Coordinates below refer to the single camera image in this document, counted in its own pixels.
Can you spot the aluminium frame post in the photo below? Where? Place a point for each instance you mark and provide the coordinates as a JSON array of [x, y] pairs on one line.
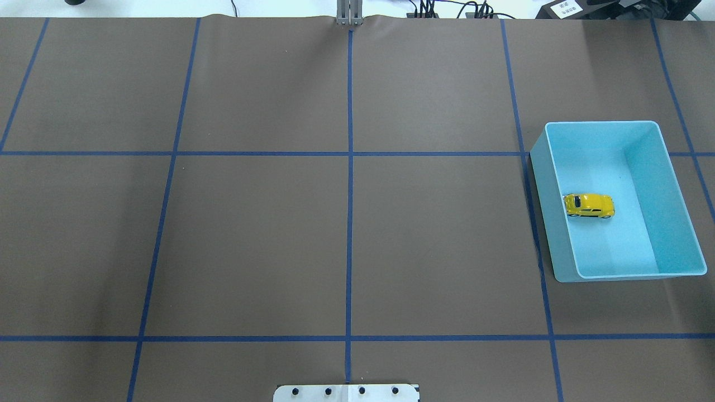
[[349, 12]]

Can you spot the light blue plastic bin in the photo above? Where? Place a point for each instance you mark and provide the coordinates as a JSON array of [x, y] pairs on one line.
[[650, 235]]

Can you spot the brown paper table cover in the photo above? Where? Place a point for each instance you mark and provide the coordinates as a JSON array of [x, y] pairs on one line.
[[198, 209]]

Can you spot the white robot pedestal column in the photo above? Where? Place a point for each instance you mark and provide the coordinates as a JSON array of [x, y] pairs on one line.
[[348, 392]]

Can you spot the yellow beetle toy car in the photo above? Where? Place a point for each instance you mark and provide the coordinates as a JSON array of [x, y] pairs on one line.
[[589, 205]]

